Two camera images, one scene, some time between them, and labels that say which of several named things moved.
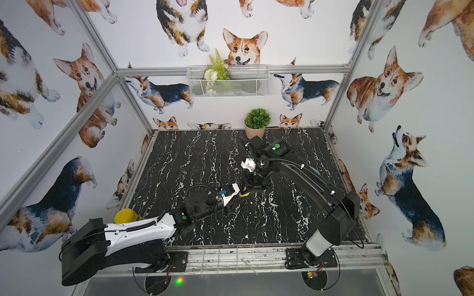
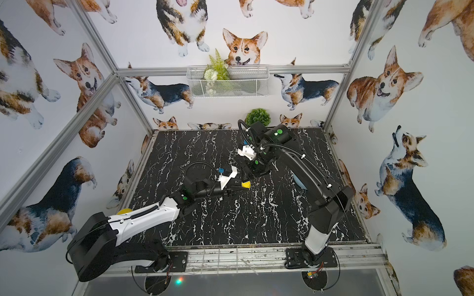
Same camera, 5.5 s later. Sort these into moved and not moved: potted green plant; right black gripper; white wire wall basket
Moved: right black gripper
Not moved: white wire wall basket; potted green plant
